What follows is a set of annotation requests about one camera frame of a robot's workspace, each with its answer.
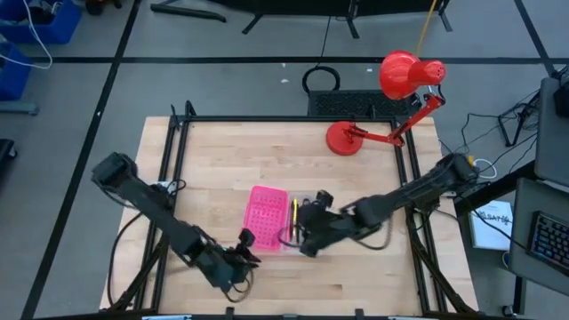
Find black chair base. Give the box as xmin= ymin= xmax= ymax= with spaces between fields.
xmin=0 ymin=138 xmax=19 ymax=175

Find tangled black floor cables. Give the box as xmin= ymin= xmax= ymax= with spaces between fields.
xmin=437 ymin=88 xmax=541 ymax=179

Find black desk device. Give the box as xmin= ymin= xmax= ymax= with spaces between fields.
xmin=553 ymin=66 xmax=569 ymax=119

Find red desk lamp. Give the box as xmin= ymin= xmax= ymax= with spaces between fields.
xmin=325 ymin=50 xmax=447 ymax=157

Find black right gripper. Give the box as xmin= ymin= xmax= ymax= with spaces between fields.
xmin=296 ymin=189 xmax=357 ymax=259

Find large blue plastic bin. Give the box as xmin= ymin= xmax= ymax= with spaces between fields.
xmin=0 ymin=0 xmax=84 ymax=45

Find clear plastic box tray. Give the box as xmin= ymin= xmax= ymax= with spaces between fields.
xmin=277 ymin=190 xmax=328 ymax=255

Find small blue plastic bin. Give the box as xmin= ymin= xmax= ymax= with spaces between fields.
xmin=0 ymin=42 xmax=32 ymax=102

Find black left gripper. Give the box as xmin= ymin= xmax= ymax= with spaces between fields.
xmin=212 ymin=228 xmax=263 ymax=290

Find backlit black keyboard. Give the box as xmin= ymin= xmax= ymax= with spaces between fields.
xmin=528 ymin=211 xmax=569 ymax=273

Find long white cable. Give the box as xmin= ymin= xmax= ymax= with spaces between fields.
xmin=0 ymin=0 xmax=53 ymax=71

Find white printed box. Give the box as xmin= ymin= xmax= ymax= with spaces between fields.
xmin=468 ymin=199 xmax=515 ymax=252

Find yellow highlighter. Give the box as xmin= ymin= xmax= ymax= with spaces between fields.
xmin=291 ymin=198 xmax=300 ymax=244

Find grey keyboard desk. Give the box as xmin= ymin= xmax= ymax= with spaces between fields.
xmin=506 ymin=177 xmax=569 ymax=298

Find black floor bar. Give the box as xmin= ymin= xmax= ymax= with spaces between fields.
xmin=149 ymin=3 xmax=228 ymax=24

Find black stand with legs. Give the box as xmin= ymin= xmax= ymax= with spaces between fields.
xmin=208 ymin=0 xmax=454 ymax=41

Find black perforated mat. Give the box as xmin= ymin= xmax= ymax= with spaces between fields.
xmin=306 ymin=90 xmax=421 ymax=119

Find short white cable loop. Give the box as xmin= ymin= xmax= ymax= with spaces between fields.
xmin=473 ymin=157 xmax=498 ymax=180

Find coiled black cable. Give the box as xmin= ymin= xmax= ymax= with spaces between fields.
xmin=301 ymin=15 xmax=341 ymax=95

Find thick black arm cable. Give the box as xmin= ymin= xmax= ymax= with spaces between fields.
xmin=106 ymin=212 xmax=144 ymax=308

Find pink perforated box lid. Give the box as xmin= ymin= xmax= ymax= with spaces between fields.
xmin=242 ymin=185 xmax=290 ymax=253

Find grey side desk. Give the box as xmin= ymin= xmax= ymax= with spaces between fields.
xmin=533 ymin=77 xmax=569 ymax=188

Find yellow cable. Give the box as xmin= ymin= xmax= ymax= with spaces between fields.
xmin=415 ymin=0 xmax=439 ymax=57

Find grey floor bar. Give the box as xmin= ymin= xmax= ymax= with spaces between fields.
xmin=0 ymin=101 xmax=40 ymax=116

